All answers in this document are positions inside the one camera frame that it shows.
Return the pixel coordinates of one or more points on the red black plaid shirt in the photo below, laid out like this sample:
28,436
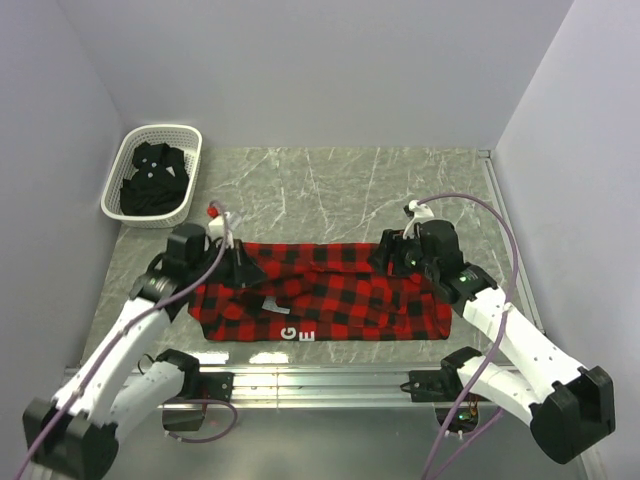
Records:
320,292

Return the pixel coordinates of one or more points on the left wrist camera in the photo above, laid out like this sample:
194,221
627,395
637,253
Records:
223,223

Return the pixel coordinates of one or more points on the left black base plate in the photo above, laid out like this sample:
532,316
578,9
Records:
195,385

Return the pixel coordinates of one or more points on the aluminium side rail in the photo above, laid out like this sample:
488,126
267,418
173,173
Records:
523,297

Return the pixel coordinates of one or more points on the aluminium mounting rail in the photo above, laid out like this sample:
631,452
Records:
320,387

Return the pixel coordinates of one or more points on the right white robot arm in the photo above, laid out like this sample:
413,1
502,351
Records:
567,407

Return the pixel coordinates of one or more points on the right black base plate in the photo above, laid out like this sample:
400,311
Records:
425,386

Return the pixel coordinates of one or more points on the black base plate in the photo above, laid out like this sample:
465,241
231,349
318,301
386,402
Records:
425,386
195,385

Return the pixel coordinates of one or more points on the black shirt in basket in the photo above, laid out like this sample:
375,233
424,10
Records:
159,183

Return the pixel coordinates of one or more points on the white plastic laundry basket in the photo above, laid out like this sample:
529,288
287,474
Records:
183,137

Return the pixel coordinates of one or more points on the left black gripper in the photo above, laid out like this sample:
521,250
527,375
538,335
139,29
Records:
245,272

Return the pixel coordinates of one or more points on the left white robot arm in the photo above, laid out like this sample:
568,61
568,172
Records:
78,432

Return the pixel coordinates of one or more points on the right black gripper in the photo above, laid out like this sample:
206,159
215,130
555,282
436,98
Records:
390,246

